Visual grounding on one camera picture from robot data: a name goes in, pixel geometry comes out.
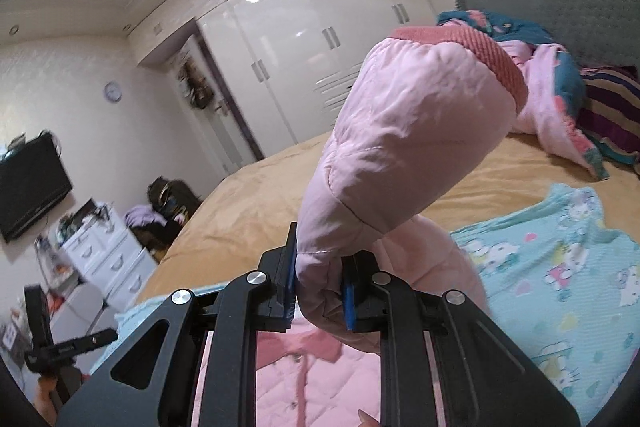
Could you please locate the pink and teal comforter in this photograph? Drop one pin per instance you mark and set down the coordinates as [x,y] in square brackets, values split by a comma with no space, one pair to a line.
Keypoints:
[556,90]

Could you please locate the white bedroom door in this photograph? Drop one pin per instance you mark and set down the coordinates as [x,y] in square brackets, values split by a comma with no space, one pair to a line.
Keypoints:
[216,126]

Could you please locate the white drawer chest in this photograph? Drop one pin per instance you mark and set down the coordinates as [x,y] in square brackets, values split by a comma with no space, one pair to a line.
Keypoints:
[106,254]

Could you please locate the purple cloth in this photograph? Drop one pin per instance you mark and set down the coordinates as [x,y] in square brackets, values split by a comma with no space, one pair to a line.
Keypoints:
[142,215]

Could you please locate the dark bag pile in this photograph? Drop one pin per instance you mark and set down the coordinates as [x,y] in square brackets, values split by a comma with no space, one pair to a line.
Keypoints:
[177,203]

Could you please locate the grey padded headboard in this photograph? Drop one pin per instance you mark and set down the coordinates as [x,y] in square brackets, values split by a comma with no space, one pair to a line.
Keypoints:
[595,32]

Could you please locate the person's left hand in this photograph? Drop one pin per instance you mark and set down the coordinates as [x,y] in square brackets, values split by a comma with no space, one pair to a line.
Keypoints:
[43,401]

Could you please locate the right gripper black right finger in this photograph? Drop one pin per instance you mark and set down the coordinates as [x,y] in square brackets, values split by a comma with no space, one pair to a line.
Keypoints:
[361,308]

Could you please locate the white glossy wardrobe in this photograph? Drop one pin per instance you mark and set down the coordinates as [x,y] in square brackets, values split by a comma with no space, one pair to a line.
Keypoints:
[289,64]

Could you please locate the hello kitty blue sheet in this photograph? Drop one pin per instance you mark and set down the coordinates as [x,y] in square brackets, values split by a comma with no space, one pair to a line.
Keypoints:
[561,284]

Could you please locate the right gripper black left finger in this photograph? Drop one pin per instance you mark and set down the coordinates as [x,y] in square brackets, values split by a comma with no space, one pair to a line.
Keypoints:
[276,312]

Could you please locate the door hanging decoration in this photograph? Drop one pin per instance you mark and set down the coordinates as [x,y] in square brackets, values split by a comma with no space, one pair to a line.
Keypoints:
[194,85]

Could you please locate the round wall clock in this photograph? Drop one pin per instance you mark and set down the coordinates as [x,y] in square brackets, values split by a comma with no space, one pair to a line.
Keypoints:
[112,92]

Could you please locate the black wall television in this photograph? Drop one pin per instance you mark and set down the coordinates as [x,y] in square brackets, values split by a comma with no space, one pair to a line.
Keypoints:
[33,181]

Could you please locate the pink quilted jacket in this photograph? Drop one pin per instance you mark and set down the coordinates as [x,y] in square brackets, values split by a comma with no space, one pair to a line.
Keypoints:
[429,104]

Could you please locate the tan bed blanket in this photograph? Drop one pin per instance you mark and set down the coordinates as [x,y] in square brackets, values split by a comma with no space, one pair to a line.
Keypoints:
[249,212]

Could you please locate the striped dark pillow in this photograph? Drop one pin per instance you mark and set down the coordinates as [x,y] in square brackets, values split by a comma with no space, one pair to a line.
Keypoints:
[610,113]

